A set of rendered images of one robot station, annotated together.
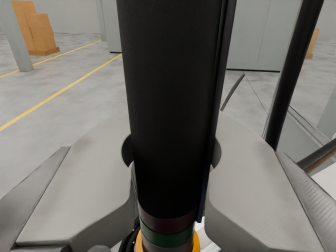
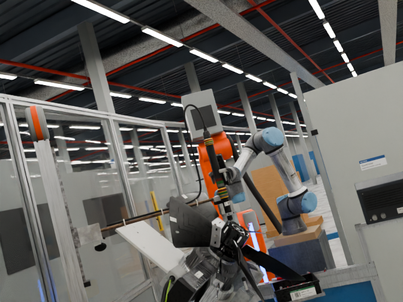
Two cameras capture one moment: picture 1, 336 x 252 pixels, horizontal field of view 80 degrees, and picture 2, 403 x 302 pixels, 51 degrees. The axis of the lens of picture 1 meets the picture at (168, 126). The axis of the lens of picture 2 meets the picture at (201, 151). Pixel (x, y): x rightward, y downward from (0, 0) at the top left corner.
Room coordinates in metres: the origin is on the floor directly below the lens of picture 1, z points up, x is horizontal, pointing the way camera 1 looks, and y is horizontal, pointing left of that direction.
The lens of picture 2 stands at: (1.99, 0.48, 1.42)
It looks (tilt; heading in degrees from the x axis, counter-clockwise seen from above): 5 degrees up; 195
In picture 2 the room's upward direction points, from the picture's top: 15 degrees counter-clockwise
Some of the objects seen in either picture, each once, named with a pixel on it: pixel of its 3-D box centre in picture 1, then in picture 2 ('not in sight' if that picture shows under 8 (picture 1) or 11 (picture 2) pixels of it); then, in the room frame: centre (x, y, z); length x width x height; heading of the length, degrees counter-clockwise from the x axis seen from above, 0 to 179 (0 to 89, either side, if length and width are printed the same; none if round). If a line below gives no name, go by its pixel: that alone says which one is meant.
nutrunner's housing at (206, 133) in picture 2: not in sight; (217, 172); (0.08, 0.00, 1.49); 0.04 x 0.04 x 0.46
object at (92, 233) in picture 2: not in sight; (88, 234); (0.42, -0.53, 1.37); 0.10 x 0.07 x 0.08; 123
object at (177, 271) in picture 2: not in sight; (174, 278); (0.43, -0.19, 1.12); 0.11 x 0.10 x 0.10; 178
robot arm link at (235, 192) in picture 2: not in sight; (235, 192); (-0.20, -0.01, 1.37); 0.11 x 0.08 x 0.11; 48
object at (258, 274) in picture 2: not in sight; (243, 276); (0.02, -0.03, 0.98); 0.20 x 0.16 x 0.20; 88
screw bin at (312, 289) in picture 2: not in sight; (295, 289); (-0.12, 0.18, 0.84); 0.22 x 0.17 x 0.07; 103
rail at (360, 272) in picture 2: not in sight; (287, 286); (-0.28, 0.11, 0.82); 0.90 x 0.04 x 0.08; 88
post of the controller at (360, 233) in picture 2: not in sight; (363, 243); (-0.26, 0.54, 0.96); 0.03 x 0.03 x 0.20; 88
